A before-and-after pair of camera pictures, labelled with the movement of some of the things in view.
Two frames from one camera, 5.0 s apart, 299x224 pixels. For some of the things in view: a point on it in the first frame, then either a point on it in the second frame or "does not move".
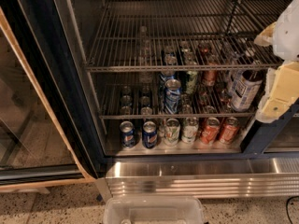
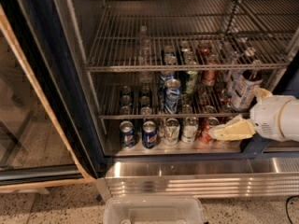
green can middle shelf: x=191 y=82 does not move
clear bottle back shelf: x=146 y=70 does not move
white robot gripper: x=289 y=32 → x=266 y=116
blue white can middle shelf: x=173 y=95 does not move
